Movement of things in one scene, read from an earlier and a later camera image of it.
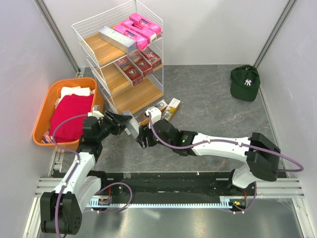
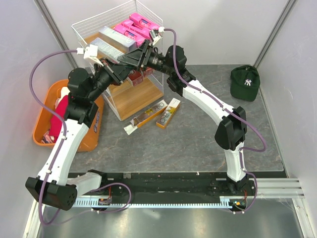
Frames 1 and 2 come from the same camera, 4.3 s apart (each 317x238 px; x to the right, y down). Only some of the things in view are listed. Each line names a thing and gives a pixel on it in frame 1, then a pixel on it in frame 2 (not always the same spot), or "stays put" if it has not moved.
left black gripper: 117,128 → 118,73
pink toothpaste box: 145,23 stays put
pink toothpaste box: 147,34 stays put
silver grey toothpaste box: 132,127 → 107,50
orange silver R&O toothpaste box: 169,113 stays put
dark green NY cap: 244,82 stays put
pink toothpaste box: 141,41 stays put
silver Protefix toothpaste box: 118,39 stays put
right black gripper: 144,131 → 134,58
